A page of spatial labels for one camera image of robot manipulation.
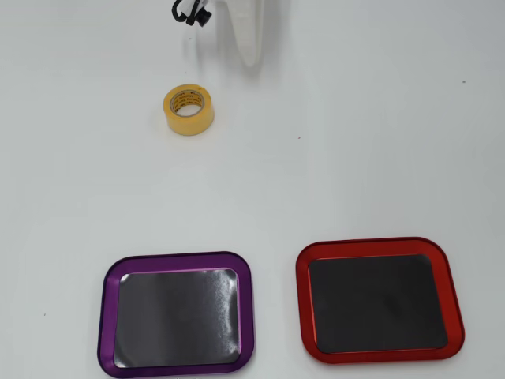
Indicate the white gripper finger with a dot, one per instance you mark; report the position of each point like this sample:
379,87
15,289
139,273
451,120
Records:
248,31

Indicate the yellow masking tape roll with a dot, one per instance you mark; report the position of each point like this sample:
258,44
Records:
191,122

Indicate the purple metal tray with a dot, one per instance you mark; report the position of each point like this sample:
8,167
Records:
177,261

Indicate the red metal tray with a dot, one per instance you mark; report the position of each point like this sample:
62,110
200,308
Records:
367,247

